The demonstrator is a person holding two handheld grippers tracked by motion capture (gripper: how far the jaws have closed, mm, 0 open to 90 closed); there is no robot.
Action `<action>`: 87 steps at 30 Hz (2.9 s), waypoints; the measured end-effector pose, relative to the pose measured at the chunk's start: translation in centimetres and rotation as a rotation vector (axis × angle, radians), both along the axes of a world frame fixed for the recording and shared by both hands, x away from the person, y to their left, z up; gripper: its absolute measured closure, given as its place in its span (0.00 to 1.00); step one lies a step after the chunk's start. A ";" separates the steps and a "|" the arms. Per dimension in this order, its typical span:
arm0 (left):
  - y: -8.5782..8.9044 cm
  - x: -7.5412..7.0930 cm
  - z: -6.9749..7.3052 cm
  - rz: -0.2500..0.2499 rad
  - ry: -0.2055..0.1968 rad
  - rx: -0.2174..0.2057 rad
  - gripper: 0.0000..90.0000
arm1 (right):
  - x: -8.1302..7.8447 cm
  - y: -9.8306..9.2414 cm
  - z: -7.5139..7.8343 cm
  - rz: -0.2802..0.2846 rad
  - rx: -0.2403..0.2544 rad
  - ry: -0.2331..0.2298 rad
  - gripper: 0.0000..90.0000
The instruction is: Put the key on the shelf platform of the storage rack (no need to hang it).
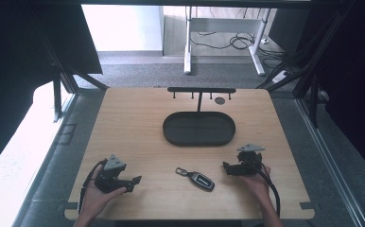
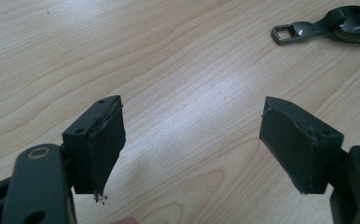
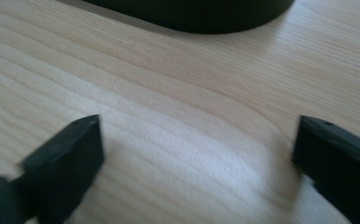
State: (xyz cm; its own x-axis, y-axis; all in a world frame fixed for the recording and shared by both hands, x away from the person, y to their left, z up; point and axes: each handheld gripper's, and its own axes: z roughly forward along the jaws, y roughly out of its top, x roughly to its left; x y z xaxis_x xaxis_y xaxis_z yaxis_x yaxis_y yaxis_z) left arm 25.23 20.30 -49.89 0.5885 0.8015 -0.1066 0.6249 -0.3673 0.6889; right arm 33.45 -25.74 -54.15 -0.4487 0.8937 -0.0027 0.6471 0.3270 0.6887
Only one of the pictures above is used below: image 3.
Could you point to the black round container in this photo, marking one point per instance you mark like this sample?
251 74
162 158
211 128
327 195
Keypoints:
200 15

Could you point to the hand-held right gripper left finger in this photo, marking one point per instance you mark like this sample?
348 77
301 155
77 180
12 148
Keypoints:
61 165

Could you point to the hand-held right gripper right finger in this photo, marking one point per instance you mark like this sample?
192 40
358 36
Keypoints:
339 161

